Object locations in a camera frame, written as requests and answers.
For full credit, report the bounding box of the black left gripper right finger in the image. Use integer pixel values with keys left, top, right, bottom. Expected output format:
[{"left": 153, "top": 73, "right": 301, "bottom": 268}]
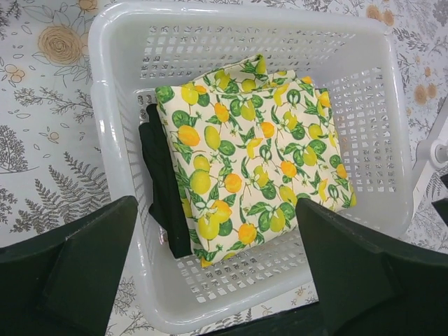
[{"left": 295, "top": 197, "right": 448, "bottom": 336}]

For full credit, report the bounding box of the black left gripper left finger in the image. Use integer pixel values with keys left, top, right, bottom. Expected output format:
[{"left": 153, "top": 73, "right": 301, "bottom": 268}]
[{"left": 1, "top": 195, "right": 137, "bottom": 335}]

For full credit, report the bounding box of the black folded cloth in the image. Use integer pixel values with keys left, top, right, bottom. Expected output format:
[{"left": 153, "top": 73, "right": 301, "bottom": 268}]
[{"left": 139, "top": 104, "right": 192, "bottom": 258}]

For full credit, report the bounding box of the white metal clothes rack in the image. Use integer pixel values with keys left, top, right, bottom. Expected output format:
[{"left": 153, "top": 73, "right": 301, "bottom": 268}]
[{"left": 412, "top": 100, "right": 447, "bottom": 211}]

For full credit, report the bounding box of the lemon print folded cloth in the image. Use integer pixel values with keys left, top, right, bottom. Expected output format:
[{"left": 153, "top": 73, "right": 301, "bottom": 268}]
[{"left": 155, "top": 55, "right": 356, "bottom": 267}]

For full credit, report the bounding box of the white plastic laundry basket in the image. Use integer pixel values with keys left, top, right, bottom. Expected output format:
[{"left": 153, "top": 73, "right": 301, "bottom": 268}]
[{"left": 88, "top": 1, "right": 414, "bottom": 333}]

